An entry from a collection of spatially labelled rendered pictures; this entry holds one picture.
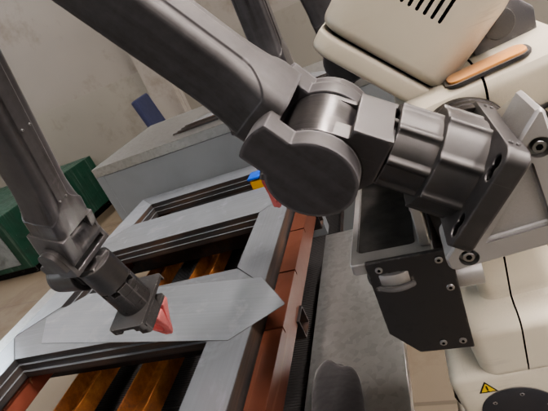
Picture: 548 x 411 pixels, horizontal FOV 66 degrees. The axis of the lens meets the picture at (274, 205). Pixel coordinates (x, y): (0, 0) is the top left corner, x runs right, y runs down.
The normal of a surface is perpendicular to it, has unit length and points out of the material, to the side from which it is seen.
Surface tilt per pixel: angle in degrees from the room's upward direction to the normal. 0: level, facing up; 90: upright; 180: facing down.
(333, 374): 6
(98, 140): 90
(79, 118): 90
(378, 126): 39
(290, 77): 60
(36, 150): 115
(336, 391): 9
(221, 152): 90
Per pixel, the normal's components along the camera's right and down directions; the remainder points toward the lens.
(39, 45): -0.21, 0.49
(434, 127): 0.11, -0.43
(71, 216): 0.96, 0.17
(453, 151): -0.03, -0.04
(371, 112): 0.18, -0.65
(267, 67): 0.52, -0.49
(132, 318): -0.42, -0.69
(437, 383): -0.37, -0.84
